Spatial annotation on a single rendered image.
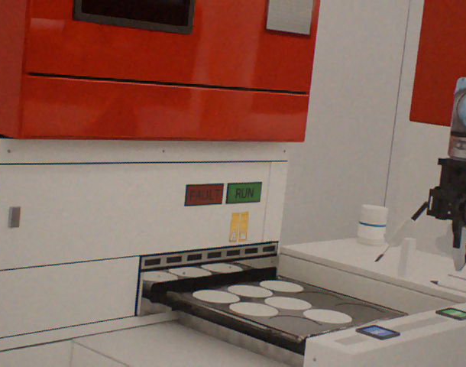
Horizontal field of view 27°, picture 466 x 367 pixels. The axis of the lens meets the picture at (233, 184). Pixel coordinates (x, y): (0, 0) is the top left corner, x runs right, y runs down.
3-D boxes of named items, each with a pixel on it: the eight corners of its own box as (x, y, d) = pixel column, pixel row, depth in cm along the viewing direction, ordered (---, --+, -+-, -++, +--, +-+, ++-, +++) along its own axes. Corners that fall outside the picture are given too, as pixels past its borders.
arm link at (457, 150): (497, 140, 184) (476, 139, 178) (493, 164, 185) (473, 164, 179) (461, 134, 189) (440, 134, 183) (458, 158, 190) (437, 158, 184)
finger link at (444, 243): (436, 265, 189) (442, 219, 188) (464, 272, 186) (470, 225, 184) (428, 267, 187) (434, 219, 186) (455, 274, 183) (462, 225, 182)
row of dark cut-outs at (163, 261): (139, 268, 204) (140, 257, 204) (274, 252, 237) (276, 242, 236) (140, 269, 204) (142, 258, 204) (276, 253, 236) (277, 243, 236)
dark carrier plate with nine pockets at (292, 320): (173, 295, 207) (173, 292, 206) (278, 279, 232) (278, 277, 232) (298, 339, 184) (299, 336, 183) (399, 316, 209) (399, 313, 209)
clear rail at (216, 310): (164, 297, 206) (164, 290, 206) (169, 296, 207) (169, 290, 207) (299, 345, 181) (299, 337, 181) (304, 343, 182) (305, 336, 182)
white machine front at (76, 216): (-24, 350, 181) (-8, 135, 176) (265, 300, 240) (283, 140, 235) (-15, 355, 179) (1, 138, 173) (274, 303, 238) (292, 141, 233)
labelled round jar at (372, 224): (351, 241, 253) (355, 205, 252) (367, 239, 258) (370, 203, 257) (373, 246, 248) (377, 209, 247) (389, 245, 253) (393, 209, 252)
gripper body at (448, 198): (444, 216, 192) (453, 156, 191) (484, 225, 187) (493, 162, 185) (425, 219, 187) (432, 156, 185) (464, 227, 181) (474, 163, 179)
